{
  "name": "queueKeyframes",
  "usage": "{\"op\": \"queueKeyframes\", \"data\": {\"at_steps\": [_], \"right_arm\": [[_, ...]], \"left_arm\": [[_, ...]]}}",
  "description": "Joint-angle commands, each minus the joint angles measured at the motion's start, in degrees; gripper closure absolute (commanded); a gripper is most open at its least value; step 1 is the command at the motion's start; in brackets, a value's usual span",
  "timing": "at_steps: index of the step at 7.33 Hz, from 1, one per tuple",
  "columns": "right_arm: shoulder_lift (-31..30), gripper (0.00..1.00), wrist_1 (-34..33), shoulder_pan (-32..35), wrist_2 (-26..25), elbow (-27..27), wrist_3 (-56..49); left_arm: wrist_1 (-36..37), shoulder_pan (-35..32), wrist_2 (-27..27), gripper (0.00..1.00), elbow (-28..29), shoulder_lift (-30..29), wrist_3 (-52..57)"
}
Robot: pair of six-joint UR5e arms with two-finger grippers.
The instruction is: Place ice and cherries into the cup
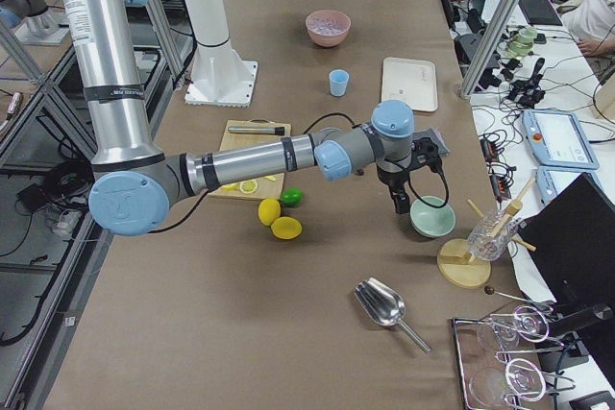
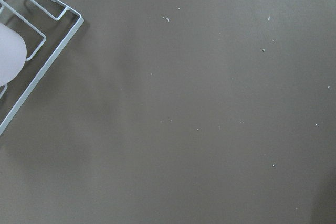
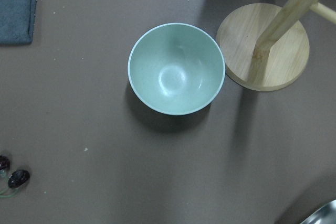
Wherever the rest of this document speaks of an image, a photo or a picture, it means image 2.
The white frosted cup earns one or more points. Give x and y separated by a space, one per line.
13 54

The white wire cup rack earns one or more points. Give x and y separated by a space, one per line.
46 26

